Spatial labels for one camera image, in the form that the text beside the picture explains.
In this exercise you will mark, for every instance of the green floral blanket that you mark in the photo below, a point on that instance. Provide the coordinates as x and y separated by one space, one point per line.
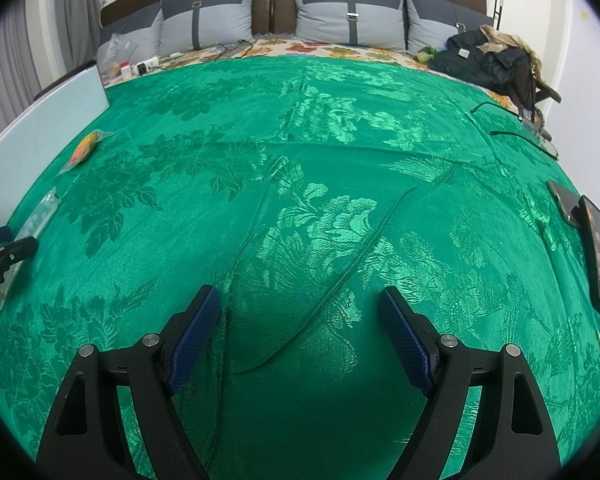
300 185

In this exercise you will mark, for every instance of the small dark smartphone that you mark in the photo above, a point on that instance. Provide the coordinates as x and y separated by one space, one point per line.
565 200

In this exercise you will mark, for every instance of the small green object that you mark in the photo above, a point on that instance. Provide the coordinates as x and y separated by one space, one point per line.
426 54

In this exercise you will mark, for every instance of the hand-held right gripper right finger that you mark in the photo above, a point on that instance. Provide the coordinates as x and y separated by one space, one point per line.
405 340

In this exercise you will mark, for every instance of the long clear snack packet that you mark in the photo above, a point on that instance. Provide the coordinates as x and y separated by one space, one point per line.
40 215

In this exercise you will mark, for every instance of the small orange snack packet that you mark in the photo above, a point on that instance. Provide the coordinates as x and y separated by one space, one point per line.
85 146

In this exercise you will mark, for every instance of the black jacket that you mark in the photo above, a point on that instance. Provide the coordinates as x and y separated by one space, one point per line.
485 65

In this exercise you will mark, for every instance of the black chair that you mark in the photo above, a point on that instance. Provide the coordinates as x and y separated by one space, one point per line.
547 92

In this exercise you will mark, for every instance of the floral bed sheet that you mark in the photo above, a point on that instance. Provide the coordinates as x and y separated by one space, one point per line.
330 51

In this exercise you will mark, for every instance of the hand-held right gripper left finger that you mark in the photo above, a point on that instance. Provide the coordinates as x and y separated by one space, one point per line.
195 340

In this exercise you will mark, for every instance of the small white bottle red cap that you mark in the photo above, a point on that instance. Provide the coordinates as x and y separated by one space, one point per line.
125 71

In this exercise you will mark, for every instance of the pale blue board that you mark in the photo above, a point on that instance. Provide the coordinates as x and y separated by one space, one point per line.
40 120

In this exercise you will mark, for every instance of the white power strip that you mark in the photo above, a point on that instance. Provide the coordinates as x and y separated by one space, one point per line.
144 66

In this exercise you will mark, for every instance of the eyeglasses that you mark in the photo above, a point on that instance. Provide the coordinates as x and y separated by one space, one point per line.
510 133

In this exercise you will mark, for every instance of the grey curtain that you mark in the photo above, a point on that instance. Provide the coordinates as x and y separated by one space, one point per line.
75 20

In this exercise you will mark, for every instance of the clear plastic bag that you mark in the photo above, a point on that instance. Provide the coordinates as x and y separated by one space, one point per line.
115 50

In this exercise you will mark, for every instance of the beige garment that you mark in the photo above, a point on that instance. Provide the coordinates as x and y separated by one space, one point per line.
505 37

